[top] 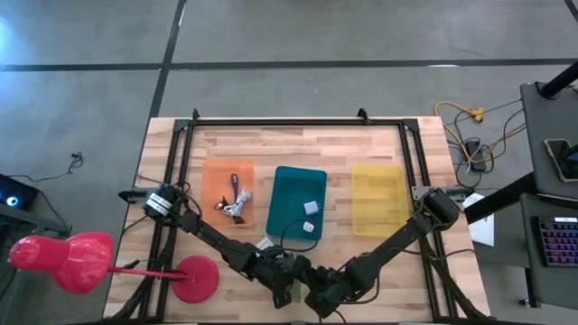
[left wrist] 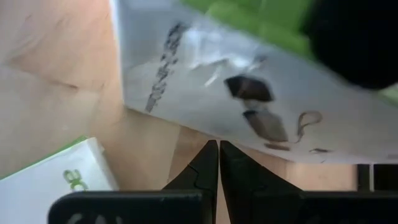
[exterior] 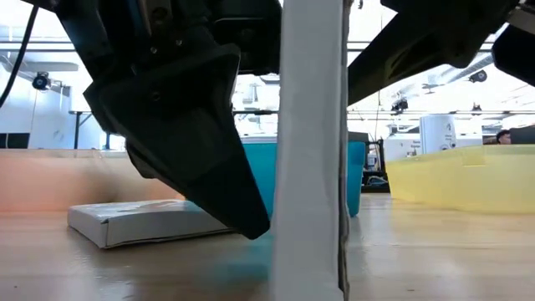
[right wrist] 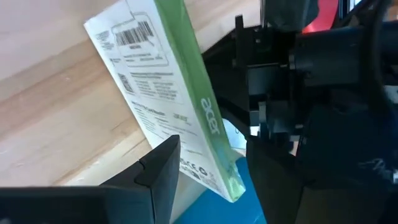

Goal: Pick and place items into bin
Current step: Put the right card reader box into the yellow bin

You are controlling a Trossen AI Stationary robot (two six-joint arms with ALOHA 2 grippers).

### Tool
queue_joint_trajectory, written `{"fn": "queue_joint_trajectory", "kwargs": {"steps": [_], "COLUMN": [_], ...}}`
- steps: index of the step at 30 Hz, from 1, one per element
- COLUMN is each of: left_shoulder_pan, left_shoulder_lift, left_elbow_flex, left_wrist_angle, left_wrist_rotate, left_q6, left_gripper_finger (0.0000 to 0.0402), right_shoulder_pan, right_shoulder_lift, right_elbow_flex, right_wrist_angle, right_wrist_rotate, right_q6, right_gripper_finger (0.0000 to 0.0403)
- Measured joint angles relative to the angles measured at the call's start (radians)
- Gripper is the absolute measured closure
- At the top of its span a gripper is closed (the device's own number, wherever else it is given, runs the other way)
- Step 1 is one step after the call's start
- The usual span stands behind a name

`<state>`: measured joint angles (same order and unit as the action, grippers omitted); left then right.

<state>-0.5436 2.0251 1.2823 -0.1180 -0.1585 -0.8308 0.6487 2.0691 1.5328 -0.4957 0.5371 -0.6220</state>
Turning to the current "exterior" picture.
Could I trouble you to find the white pillar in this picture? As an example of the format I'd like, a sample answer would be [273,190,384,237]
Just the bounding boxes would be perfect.
[419,113,457,155]

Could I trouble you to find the blue plastic bin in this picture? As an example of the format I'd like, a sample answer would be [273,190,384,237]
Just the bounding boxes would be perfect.
[241,140,367,218]

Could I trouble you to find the black equipment cart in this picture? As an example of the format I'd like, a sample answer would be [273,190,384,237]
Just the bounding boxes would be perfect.
[361,137,392,194]

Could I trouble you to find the yellow translucent plastic bin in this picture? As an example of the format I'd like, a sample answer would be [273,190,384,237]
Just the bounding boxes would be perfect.
[385,145,535,215]

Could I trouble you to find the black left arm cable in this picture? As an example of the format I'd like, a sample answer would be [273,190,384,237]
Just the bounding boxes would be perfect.
[0,6,39,108]

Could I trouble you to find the long black horizontal rail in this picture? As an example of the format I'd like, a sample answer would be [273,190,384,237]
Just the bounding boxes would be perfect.
[69,109,535,116]

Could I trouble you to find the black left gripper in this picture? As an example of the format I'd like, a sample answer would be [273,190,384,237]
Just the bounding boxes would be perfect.
[53,0,282,241]

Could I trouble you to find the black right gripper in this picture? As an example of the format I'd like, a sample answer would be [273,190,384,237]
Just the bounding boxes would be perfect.
[347,0,522,107]

